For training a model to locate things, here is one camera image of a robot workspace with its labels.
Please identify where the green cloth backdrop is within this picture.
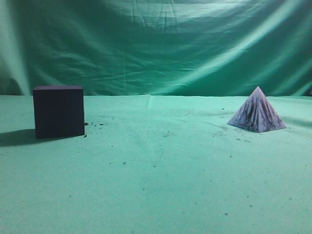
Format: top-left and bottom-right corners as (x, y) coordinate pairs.
(0, 0), (312, 96)

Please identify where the dark purple cube block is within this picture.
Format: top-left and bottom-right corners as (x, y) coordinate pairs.
(33, 85), (85, 139)

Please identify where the green table cloth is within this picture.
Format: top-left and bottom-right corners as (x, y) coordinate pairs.
(0, 95), (312, 234)

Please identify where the white purple streaked square pyramid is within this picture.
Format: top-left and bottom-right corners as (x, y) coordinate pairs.
(228, 87), (287, 133)

